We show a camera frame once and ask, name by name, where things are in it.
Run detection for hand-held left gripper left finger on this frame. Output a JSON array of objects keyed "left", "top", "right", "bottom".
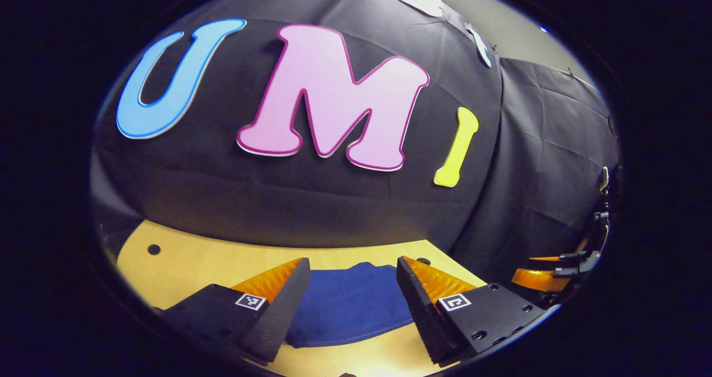
[{"left": 151, "top": 257, "right": 312, "bottom": 365}]

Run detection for blue jeans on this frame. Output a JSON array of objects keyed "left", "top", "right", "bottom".
[{"left": 285, "top": 262, "right": 416, "bottom": 349}]

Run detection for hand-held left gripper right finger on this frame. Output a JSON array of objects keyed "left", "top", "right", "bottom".
[{"left": 395, "top": 255, "right": 550, "bottom": 367}]

